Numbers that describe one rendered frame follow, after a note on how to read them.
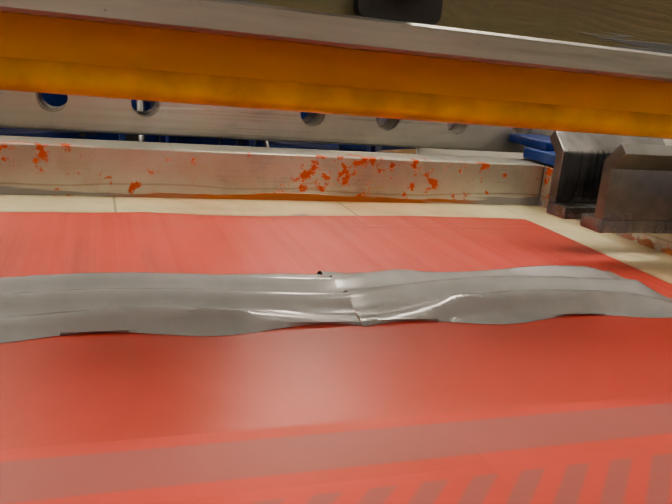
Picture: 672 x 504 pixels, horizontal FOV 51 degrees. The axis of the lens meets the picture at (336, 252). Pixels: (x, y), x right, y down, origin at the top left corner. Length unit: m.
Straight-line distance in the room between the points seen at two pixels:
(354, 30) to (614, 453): 0.16
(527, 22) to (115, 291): 0.19
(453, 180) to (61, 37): 0.39
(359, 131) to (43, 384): 0.43
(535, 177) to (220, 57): 0.41
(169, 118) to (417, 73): 0.33
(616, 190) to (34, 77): 0.31
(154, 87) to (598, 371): 0.19
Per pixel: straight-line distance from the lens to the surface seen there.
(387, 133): 0.63
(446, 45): 0.26
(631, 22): 0.32
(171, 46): 0.26
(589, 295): 0.36
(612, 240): 0.53
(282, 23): 0.24
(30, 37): 0.26
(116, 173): 0.52
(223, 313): 0.29
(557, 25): 0.30
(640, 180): 0.45
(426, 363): 0.27
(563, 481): 0.21
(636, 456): 0.24
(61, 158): 0.52
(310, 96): 0.27
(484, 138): 0.67
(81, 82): 0.26
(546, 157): 0.63
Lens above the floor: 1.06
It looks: 15 degrees down
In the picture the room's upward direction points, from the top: 5 degrees clockwise
